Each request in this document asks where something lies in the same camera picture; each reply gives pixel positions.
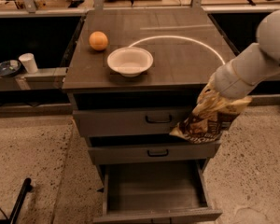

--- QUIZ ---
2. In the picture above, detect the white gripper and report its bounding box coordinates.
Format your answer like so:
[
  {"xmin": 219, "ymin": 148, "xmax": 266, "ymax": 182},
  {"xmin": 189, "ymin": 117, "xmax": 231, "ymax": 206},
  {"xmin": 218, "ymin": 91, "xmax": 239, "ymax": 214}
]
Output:
[{"xmin": 212, "ymin": 59, "xmax": 259, "ymax": 99}]

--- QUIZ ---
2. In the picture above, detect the brown chip bag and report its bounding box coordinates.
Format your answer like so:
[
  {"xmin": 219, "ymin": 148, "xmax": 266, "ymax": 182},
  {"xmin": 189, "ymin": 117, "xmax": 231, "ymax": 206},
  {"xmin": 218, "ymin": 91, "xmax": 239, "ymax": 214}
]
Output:
[{"xmin": 170, "ymin": 83, "xmax": 252, "ymax": 144}]

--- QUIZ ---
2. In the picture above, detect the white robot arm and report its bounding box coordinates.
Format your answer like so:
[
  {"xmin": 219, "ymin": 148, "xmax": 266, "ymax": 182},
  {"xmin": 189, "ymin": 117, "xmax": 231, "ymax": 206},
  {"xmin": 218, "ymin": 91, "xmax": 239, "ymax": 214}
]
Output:
[{"xmin": 209, "ymin": 10, "xmax": 280, "ymax": 100}]

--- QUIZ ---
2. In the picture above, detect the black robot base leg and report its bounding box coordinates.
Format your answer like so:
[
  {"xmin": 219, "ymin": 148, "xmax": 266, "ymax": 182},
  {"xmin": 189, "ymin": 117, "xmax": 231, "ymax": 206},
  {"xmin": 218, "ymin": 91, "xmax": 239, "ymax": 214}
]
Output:
[{"xmin": 0, "ymin": 178, "xmax": 33, "ymax": 224}]

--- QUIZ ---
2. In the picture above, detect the middle grey drawer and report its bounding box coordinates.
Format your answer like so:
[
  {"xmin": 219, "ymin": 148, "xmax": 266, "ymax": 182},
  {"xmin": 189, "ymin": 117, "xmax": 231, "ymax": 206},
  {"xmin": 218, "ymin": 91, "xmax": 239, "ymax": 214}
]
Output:
[{"xmin": 88, "ymin": 140, "xmax": 220, "ymax": 165}]

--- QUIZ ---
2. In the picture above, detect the grey drawer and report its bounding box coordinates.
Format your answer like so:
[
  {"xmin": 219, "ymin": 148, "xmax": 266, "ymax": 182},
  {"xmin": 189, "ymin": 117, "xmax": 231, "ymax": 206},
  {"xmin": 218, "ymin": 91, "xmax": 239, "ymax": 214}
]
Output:
[
  {"xmin": 93, "ymin": 161, "xmax": 222, "ymax": 224},
  {"xmin": 73, "ymin": 106, "xmax": 190, "ymax": 137},
  {"xmin": 88, "ymin": 140, "xmax": 220, "ymax": 165}
]

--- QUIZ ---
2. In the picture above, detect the grey drawer cabinet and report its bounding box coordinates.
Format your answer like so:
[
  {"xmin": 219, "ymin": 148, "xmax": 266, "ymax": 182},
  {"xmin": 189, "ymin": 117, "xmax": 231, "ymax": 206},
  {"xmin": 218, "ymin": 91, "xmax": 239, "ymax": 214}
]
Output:
[{"xmin": 63, "ymin": 8, "xmax": 234, "ymax": 224}]

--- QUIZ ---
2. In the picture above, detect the bottom grey drawer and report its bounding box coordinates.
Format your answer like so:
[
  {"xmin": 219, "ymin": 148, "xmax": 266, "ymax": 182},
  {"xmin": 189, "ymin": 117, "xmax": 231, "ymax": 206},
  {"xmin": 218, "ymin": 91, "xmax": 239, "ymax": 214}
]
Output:
[{"xmin": 93, "ymin": 161, "xmax": 222, "ymax": 224}]

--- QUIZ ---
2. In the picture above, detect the top grey drawer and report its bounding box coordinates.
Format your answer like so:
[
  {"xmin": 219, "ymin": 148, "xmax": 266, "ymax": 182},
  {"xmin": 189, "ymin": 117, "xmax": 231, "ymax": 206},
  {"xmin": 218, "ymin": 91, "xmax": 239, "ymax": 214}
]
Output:
[{"xmin": 73, "ymin": 106, "xmax": 190, "ymax": 137}]

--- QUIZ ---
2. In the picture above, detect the white paper bowl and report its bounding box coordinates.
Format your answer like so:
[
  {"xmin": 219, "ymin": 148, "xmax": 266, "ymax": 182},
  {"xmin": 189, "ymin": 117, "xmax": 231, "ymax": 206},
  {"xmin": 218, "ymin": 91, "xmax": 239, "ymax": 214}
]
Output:
[{"xmin": 107, "ymin": 47, "xmax": 153, "ymax": 77}]

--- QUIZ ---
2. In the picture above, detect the orange fruit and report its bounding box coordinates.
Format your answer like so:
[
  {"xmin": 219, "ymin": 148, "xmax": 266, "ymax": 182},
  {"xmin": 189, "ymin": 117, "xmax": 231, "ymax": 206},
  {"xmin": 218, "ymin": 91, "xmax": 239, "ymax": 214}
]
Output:
[{"xmin": 89, "ymin": 31, "xmax": 108, "ymax": 51}]

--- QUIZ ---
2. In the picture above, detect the white paper cup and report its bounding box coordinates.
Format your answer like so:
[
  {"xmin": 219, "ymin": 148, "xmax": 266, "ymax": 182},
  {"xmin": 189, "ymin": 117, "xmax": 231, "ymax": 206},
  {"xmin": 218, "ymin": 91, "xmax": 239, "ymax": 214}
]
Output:
[{"xmin": 19, "ymin": 53, "xmax": 38, "ymax": 74}]

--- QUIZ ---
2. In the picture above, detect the dark round plate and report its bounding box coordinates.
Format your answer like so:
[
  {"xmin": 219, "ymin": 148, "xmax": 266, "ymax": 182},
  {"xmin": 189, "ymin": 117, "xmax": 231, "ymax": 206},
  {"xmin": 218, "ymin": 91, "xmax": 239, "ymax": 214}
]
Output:
[{"xmin": 0, "ymin": 60, "xmax": 21, "ymax": 77}]

